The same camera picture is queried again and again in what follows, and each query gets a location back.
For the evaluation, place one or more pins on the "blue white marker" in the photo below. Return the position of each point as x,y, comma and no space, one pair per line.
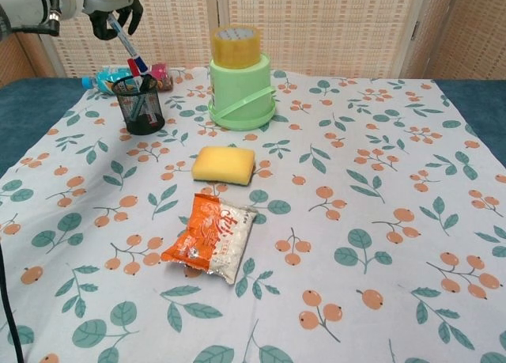
125,42

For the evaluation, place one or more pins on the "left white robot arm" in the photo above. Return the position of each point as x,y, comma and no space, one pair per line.
27,3

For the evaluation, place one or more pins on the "black mesh pen cup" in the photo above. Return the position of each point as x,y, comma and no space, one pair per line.
144,123

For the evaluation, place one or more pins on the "woven folding screen panel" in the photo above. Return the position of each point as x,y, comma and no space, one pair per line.
466,31
23,58
324,27
174,23

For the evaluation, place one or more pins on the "plastic drink bottle colourful label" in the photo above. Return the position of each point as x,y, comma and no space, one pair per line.
106,80

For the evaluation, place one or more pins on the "clear yellowish packing tape roll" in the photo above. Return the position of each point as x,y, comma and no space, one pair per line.
237,48

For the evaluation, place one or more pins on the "light green plastic bucket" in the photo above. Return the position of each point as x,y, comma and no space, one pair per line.
241,90

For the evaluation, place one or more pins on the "yellow sponge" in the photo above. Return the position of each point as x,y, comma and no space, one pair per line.
223,163

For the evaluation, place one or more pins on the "orange white snack packet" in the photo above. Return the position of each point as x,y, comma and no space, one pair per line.
209,240

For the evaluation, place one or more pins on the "floral leaf print tablecloth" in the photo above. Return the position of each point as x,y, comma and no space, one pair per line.
316,220

